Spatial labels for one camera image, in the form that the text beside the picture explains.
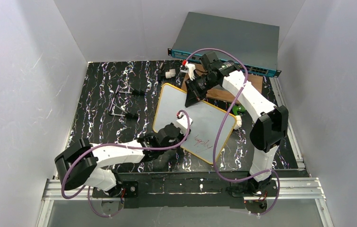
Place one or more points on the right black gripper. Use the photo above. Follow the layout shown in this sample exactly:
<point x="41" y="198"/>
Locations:
<point x="195" y="88"/>

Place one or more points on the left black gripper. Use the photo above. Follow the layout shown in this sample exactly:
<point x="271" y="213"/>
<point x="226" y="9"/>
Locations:
<point x="172" y="133"/>

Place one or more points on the yellow-framed whiteboard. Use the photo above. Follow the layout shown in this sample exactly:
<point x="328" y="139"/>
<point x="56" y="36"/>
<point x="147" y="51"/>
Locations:
<point x="206" y="118"/>

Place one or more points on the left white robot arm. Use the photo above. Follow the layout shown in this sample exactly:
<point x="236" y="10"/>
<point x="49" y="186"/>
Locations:
<point x="82" y="163"/>

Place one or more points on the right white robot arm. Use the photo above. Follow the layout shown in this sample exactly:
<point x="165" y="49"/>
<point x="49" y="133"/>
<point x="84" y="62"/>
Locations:
<point x="270" y="121"/>

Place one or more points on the wooden board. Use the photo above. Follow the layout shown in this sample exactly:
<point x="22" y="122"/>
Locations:
<point x="221" y="94"/>

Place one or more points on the black and white marker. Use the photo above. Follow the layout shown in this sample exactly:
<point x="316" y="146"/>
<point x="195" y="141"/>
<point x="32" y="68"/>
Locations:
<point x="161" y="74"/>

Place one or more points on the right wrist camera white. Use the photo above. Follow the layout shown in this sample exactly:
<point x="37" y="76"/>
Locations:
<point x="188" y="68"/>

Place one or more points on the teal network switch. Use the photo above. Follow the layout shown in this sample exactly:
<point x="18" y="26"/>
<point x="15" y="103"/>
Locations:
<point x="254" y="44"/>

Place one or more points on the aluminium frame rail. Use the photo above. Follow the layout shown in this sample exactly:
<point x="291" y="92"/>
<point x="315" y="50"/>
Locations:
<point x="187" y="201"/>

